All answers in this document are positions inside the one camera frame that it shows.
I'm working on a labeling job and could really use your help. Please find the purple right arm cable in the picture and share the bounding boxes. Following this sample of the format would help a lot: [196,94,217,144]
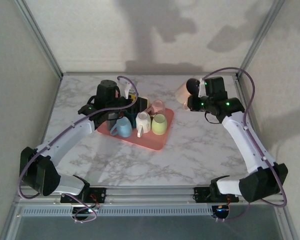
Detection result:
[201,66,288,223]

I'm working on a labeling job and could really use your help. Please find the aluminium frame leg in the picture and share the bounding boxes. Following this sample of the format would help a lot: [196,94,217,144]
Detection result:
[274,204,300,240]
[0,203,22,240]

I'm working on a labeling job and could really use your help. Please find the lit circuit board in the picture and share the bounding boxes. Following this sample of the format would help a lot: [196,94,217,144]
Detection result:
[212,204,232,220]
[73,206,98,218]

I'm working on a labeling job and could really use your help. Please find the pale pink mug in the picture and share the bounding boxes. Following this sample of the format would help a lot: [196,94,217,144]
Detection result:
[146,99,166,116]

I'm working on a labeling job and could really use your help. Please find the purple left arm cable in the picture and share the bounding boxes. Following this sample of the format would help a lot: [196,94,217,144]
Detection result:
[17,75,141,224]

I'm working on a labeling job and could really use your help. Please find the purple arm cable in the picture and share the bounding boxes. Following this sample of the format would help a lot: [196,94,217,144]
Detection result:
[201,66,288,223]
[17,75,141,224]

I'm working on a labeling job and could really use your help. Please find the aluminium frame rail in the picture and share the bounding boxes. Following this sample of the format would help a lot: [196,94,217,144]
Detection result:
[61,71,240,77]
[233,76,276,163]

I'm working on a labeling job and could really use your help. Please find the pink mug navy interior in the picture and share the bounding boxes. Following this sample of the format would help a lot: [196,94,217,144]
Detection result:
[175,77,203,113]

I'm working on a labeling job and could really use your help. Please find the yellow-green mug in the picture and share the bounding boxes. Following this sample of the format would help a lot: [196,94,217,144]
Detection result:
[151,113,168,136]

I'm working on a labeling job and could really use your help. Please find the aluminium frame post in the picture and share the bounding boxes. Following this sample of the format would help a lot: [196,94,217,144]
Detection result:
[236,0,287,79]
[13,0,65,79]

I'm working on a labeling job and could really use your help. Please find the pink plastic tray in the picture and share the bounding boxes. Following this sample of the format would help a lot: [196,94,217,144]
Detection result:
[96,106,175,152]

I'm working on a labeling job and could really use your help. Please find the grey slotted cable duct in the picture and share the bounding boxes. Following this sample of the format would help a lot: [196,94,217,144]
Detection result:
[19,206,216,217]

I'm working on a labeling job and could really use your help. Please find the light blue mug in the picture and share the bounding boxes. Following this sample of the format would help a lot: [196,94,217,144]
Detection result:
[109,116,134,138]

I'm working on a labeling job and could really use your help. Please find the white mug angular handle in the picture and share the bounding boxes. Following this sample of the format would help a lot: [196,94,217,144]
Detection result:
[135,111,152,138]

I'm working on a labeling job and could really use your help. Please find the thin black cable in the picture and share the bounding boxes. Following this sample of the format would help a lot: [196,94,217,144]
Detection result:
[204,111,225,125]

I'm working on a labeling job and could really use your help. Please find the wide aluminium base rail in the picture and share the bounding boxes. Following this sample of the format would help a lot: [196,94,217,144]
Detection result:
[13,186,287,207]

